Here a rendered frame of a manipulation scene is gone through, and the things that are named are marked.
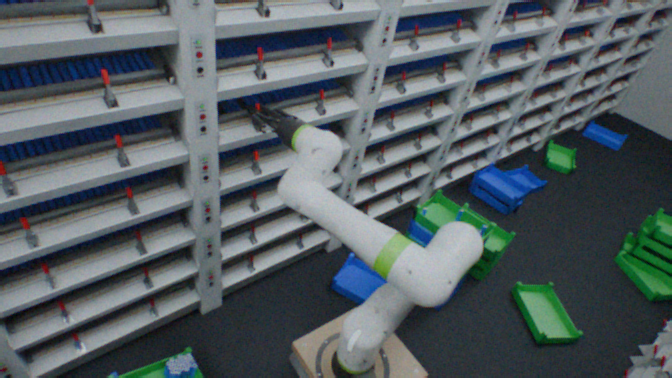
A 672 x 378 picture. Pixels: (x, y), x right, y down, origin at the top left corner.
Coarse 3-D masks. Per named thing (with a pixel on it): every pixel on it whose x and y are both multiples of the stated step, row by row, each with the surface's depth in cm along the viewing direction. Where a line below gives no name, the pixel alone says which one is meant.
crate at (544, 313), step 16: (528, 288) 224; (544, 288) 225; (528, 304) 219; (544, 304) 221; (560, 304) 216; (528, 320) 209; (544, 320) 213; (560, 320) 215; (544, 336) 198; (560, 336) 207; (576, 336) 202
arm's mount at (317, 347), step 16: (336, 320) 157; (304, 336) 151; (320, 336) 152; (336, 336) 152; (304, 352) 146; (320, 352) 147; (384, 352) 150; (400, 352) 151; (304, 368) 146; (320, 368) 142; (384, 368) 145; (400, 368) 146; (416, 368) 147
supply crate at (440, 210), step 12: (432, 204) 204; (444, 204) 204; (456, 204) 199; (420, 216) 191; (432, 216) 198; (444, 216) 199; (468, 216) 197; (432, 228) 189; (480, 228) 195; (492, 228) 189
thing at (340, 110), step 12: (348, 84) 169; (336, 96) 167; (348, 96) 168; (360, 96) 166; (288, 108) 154; (300, 108) 156; (312, 108) 159; (336, 108) 163; (348, 108) 166; (240, 120) 144; (312, 120) 156; (324, 120) 161; (336, 120) 166; (228, 132) 139; (240, 132) 141; (252, 132) 143; (228, 144) 138; (240, 144) 142
